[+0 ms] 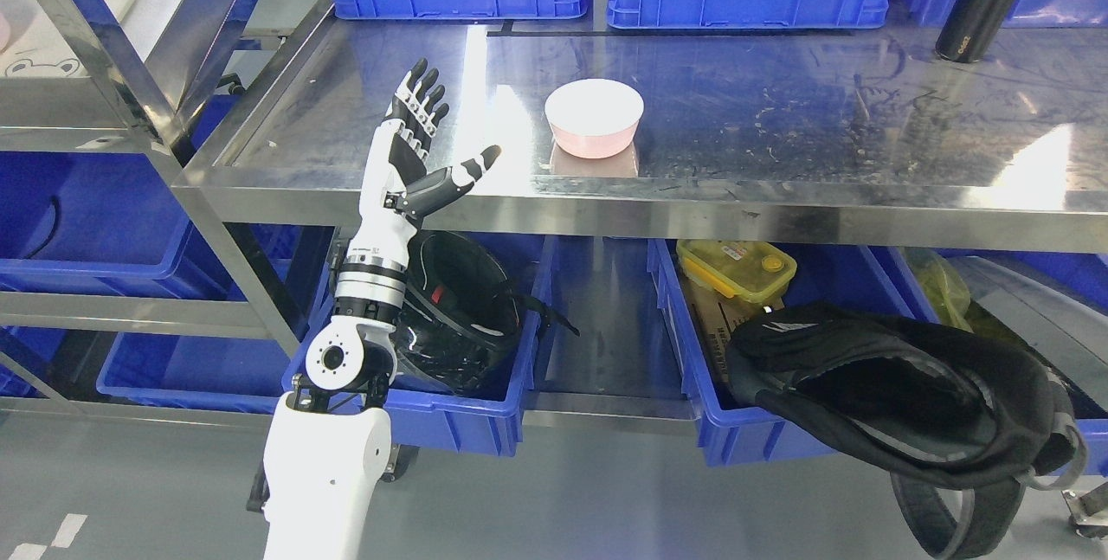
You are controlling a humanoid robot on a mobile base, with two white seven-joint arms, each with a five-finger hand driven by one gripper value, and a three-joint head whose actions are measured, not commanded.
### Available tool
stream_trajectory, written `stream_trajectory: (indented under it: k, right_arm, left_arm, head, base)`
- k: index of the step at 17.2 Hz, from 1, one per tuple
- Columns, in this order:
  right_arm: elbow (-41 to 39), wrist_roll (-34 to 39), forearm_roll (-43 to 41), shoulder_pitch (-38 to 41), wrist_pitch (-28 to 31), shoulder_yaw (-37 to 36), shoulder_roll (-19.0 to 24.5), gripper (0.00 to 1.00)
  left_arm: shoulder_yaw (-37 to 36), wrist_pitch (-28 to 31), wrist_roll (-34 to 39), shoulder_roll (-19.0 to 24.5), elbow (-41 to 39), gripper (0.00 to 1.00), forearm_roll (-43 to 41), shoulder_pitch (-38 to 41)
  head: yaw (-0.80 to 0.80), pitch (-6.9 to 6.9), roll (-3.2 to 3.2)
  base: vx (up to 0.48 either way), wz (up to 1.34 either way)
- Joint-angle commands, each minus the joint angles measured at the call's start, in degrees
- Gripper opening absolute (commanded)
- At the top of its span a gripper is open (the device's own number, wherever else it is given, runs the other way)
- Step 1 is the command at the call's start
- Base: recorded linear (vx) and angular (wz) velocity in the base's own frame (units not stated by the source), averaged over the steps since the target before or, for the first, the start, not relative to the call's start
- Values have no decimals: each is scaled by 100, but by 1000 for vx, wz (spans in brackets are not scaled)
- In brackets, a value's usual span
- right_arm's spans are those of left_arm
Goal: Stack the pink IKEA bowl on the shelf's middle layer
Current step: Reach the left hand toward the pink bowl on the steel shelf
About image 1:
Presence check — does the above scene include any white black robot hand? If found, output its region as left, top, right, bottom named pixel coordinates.
left=347, top=58, right=502, bottom=267

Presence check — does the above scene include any pink ikea bowl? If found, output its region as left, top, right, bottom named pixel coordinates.
left=544, top=79, right=645, bottom=160

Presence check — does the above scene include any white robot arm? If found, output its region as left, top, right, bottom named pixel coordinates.
left=261, top=237, right=409, bottom=559

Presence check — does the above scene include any steel shelf rack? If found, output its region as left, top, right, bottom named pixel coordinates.
left=3, top=0, right=330, bottom=415

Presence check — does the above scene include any blue bin shelf lower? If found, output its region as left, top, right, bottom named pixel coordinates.
left=96, top=332, right=290, bottom=415

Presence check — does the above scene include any blue bin shelf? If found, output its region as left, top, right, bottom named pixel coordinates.
left=1, top=152, right=242, bottom=301
left=96, top=332, right=290, bottom=415

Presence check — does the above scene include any blue bin shelf middle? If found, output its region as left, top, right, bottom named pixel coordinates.
left=1, top=152, right=242, bottom=301

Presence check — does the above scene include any black motorcycle helmet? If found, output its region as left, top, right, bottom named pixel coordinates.
left=390, top=231, right=579, bottom=398

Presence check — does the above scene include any blue bin under table left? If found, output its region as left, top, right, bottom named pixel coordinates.
left=283, top=231, right=557, bottom=458

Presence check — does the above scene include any blue bin under table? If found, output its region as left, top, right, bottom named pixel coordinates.
left=283, top=231, right=557, bottom=458
left=649, top=241, right=1105, bottom=489

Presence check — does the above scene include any yellow lunch box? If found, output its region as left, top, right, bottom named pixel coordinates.
left=676, top=240, right=798, bottom=306

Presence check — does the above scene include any cream bear tray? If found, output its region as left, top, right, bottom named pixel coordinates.
left=1, top=0, right=136, bottom=79

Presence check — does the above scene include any steel work table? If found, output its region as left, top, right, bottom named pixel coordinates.
left=171, top=0, right=1108, bottom=435

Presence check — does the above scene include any black backpack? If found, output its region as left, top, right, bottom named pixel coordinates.
left=725, top=301, right=1089, bottom=559

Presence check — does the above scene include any blue bin under table right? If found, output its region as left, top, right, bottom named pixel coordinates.
left=649, top=241, right=1105, bottom=489

